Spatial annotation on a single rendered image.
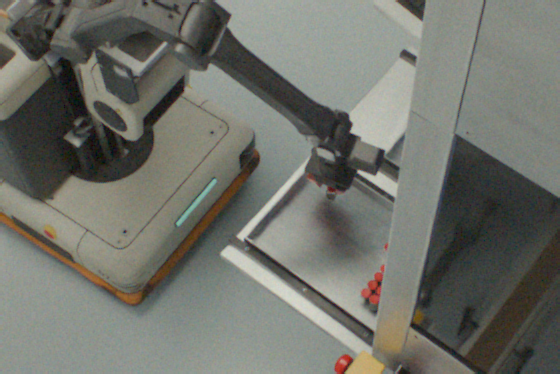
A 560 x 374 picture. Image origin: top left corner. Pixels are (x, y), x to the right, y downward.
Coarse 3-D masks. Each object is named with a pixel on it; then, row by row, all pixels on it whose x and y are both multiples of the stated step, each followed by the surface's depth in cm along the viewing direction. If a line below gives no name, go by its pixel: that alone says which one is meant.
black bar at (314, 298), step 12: (228, 240) 211; (240, 240) 211; (252, 252) 209; (264, 264) 208; (276, 276) 208; (288, 276) 207; (300, 288) 206; (312, 300) 205; (324, 300) 204; (324, 312) 205; (336, 312) 203; (348, 324) 202; (360, 336) 202; (372, 336) 201
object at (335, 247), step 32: (288, 192) 216; (320, 192) 219; (352, 192) 219; (256, 224) 211; (288, 224) 215; (320, 224) 215; (352, 224) 215; (384, 224) 215; (288, 256) 211; (320, 256) 211; (352, 256) 211; (320, 288) 208; (352, 288) 208
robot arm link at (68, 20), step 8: (56, 8) 195; (64, 8) 194; (72, 8) 193; (56, 16) 193; (64, 16) 194; (72, 16) 192; (48, 24) 194; (56, 24) 193; (64, 24) 192; (72, 24) 191; (48, 32) 196
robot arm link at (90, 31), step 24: (120, 0) 172; (144, 0) 163; (168, 0) 163; (192, 0) 164; (96, 24) 178; (120, 24) 172; (144, 24) 163; (168, 24) 162; (192, 24) 163; (72, 48) 188; (96, 48) 190; (192, 48) 164
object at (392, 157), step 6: (402, 138) 224; (396, 144) 223; (402, 144) 225; (390, 150) 222; (396, 150) 225; (384, 156) 220; (390, 156) 224; (396, 156) 224; (384, 162) 222; (390, 162) 220; (396, 162) 223; (396, 168) 220
